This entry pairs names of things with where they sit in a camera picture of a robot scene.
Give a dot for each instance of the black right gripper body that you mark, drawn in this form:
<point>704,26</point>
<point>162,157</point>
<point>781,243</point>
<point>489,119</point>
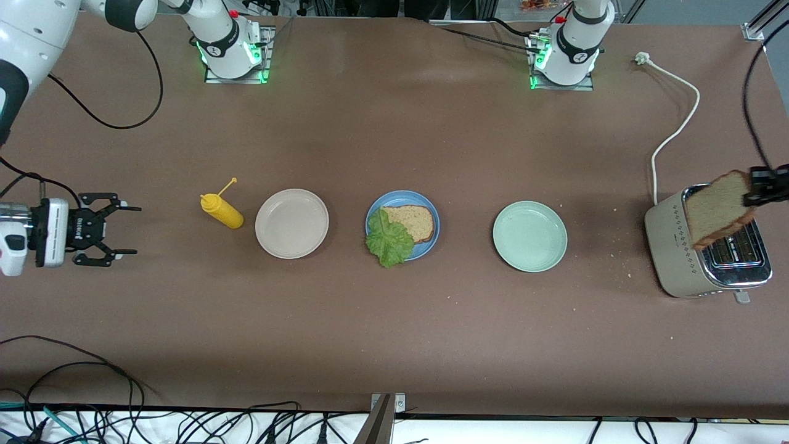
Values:
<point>84,227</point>

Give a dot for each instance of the brown bread slice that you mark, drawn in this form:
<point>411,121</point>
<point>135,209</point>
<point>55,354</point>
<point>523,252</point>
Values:
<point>718,209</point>
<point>419,221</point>

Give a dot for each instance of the yellow mustard squeeze bottle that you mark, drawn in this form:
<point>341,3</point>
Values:
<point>222,211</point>

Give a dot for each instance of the green lettuce leaf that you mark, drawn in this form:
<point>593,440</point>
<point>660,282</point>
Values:
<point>388,240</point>

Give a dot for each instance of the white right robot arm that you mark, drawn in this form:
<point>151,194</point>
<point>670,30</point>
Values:
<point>37,37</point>

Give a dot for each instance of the beige plate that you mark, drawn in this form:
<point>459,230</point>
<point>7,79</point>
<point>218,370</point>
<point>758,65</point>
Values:
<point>291,223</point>

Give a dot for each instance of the mint green plate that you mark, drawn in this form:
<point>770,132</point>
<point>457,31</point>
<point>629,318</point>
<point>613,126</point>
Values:
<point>530,236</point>

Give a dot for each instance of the blue plate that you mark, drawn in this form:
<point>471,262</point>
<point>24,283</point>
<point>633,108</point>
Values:
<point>424,248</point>

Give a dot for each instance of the beige chrome toaster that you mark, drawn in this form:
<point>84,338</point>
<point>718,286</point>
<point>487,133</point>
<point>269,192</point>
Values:
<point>678,265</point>

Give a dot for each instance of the orange snack packet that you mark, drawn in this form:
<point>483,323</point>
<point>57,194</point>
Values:
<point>539,5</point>

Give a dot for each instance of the aluminium frame profile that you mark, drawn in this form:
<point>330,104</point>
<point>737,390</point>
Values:
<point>753,31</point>

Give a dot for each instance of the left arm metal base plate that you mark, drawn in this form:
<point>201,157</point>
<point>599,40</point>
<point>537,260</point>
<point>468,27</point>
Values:
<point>579,87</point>

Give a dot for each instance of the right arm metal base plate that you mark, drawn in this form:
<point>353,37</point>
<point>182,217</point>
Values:
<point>269,55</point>

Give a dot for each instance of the metal table edge bracket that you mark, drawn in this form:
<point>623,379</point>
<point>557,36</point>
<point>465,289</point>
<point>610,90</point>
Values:
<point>377,425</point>

